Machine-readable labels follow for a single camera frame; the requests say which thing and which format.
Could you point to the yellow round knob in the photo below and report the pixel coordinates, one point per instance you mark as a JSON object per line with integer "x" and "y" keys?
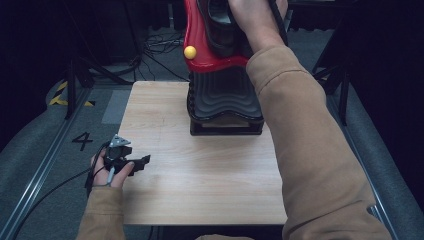
{"x": 190, "y": 52}

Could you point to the metal floor rail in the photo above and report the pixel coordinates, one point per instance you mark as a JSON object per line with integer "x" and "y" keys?
{"x": 36, "y": 173}
{"x": 376, "y": 200}

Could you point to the person's right hand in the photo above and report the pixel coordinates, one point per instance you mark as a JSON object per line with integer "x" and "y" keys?
{"x": 255, "y": 23}

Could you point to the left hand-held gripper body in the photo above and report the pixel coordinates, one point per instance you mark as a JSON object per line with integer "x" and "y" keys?
{"x": 117, "y": 151}

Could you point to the black metal tripod stand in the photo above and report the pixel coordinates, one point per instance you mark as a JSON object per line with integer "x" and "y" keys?
{"x": 75, "y": 83}

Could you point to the person's left hand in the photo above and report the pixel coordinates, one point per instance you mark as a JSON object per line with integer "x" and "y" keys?
{"x": 111, "y": 175}

